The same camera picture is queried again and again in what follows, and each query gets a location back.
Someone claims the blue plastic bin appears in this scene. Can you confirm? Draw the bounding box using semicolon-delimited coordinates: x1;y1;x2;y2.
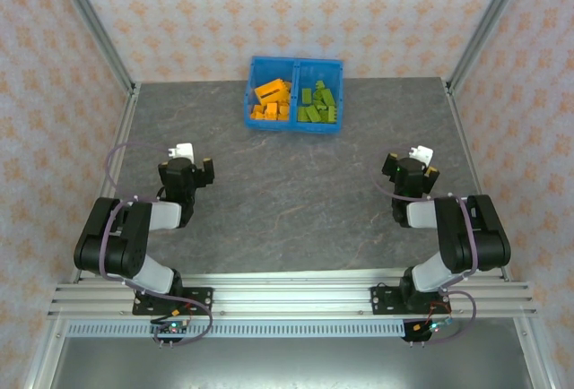
244;56;300;132
293;57;345;135

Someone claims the aluminium cross beam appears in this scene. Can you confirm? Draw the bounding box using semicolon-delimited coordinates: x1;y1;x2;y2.
47;272;539;321

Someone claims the grey metal panel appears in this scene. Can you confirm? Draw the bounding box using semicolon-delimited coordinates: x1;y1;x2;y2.
44;337;539;389

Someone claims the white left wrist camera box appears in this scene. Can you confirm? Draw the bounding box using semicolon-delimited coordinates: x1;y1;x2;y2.
169;142;197;162

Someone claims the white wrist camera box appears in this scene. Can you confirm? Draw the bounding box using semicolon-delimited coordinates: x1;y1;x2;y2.
408;145;435;169
169;142;197;162

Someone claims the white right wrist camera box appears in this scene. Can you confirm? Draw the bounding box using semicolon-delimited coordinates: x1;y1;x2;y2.
408;145;435;169

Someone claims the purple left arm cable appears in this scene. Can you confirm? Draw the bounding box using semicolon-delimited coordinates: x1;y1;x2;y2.
91;141;214;348

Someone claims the aluminium table side rail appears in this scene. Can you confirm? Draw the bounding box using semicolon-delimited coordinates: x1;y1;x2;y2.
443;78;515;282
71;82;143;283

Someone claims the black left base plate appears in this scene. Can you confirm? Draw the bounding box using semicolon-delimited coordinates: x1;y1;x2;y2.
132;287;214;317

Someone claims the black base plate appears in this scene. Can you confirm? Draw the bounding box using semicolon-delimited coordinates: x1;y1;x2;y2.
132;287;214;317
370;285;452;317

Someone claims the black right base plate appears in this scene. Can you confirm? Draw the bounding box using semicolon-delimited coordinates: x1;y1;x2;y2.
370;285;452;317

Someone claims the aluminium frame post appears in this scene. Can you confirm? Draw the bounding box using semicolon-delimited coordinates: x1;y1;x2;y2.
24;319;71;389
47;0;138;97
446;0;537;94
513;316;555;389

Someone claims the slotted grey cable duct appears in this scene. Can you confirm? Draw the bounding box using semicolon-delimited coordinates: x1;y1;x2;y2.
65;322;407;340

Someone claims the aluminium lower frame post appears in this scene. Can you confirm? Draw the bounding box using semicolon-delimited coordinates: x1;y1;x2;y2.
513;316;555;389
24;319;71;389

